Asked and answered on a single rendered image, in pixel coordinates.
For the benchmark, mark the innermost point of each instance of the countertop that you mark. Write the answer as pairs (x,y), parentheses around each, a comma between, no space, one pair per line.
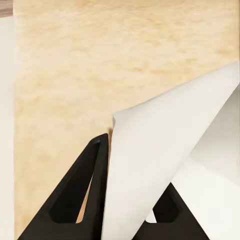
(77,62)

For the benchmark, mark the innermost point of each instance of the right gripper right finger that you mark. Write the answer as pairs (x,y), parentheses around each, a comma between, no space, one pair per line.
(174,220)

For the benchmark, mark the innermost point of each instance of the paper coffee filter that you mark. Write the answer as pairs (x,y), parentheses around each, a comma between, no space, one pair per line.
(188,136)

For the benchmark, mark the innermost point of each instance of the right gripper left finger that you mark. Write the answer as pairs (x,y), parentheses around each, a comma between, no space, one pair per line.
(57,218)

